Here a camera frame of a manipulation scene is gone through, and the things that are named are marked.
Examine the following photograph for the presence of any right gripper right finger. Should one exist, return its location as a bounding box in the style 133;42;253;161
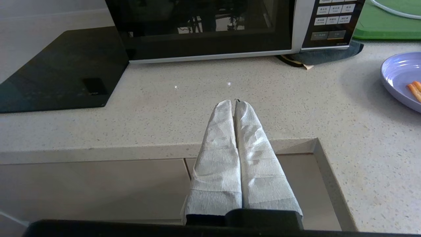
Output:
234;100;303;217

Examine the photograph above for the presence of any silver microwave oven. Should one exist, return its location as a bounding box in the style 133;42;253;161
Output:
128;0;366;64

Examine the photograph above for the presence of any beige cabinet front panel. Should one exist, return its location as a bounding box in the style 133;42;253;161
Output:
185;153;342;231

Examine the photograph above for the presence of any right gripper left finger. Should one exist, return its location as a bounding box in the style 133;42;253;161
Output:
180;99;243;217

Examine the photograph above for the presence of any green cutting board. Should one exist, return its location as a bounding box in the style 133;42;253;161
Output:
353;0;421;40

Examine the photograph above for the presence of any black induction cooktop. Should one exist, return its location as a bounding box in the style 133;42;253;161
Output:
0;26;129;114

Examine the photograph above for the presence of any grey cloth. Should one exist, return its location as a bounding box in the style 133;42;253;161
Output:
276;41;364;70

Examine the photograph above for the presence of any purple plate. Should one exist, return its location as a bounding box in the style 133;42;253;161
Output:
381;52;421;113

